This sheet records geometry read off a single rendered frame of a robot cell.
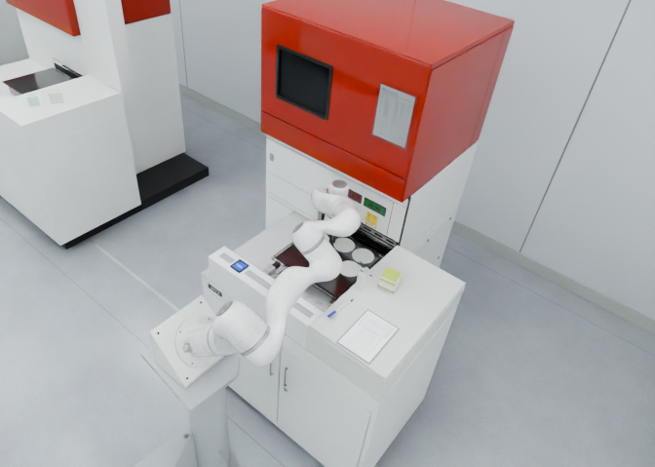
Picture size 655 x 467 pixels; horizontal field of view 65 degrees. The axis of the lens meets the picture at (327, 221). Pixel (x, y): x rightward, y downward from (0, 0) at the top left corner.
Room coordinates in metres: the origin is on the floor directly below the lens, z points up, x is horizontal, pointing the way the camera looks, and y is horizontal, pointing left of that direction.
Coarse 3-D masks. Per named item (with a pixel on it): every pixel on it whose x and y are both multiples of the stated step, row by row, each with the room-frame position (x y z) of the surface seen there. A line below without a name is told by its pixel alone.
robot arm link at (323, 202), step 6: (312, 192) 1.77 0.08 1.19; (318, 192) 1.72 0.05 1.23; (324, 192) 1.76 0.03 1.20; (312, 198) 1.72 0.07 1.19; (318, 198) 1.69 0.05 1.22; (324, 198) 1.67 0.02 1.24; (330, 198) 1.66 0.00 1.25; (336, 198) 1.64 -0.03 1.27; (342, 198) 1.62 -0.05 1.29; (348, 198) 1.64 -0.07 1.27; (318, 204) 1.68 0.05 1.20; (324, 204) 1.66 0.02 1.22; (330, 204) 1.64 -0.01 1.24; (336, 204) 1.57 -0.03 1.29; (318, 210) 1.67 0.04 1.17; (324, 210) 1.65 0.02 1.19; (330, 210) 1.63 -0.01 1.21
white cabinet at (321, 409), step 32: (448, 320) 1.50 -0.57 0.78; (288, 352) 1.29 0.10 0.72; (256, 384) 1.39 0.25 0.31; (288, 384) 1.28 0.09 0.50; (320, 384) 1.19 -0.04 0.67; (352, 384) 1.11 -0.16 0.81; (416, 384) 1.37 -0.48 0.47; (288, 416) 1.27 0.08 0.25; (320, 416) 1.18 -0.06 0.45; (352, 416) 1.09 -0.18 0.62; (384, 416) 1.12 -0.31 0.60; (320, 448) 1.16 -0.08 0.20; (352, 448) 1.08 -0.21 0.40; (384, 448) 1.23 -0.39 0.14
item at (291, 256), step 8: (352, 240) 1.82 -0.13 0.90; (296, 248) 1.73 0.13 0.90; (360, 248) 1.77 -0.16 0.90; (368, 248) 1.78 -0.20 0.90; (280, 256) 1.66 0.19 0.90; (288, 256) 1.66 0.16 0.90; (296, 256) 1.67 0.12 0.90; (304, 256) 1.68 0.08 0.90; (344, 256) 1.70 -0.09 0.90; (352, 256) 1.71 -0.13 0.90; (376, 256) 1.73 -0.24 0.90; (288, 264) 1.61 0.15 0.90; (296, 264) 1.62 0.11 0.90; (304, 264) 1.63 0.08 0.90; (368, 264) 1.67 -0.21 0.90; (336, 280) 1.55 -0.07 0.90; (344, 280) 1.56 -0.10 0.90; (352, 280) 1.56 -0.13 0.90; (328, 288) 1.50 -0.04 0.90; (336, 288) 1.51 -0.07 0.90; (344, 288) 1.51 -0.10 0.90; (336, 296) 1.46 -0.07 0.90
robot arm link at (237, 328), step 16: (224, 304) 1.05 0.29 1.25; (240, 304) 1.04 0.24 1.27; (224, 320) 0.99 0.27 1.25; (240, 320) 0.99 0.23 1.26; (256, 320) 1.02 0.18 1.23; (208, 336) 1.05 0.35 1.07; (224, 336) 0.97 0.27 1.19; (240, 336) 0.96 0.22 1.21; (256, 336) 0.98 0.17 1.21; (224, 352) 1.01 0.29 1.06; (240, 352) 0.96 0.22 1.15
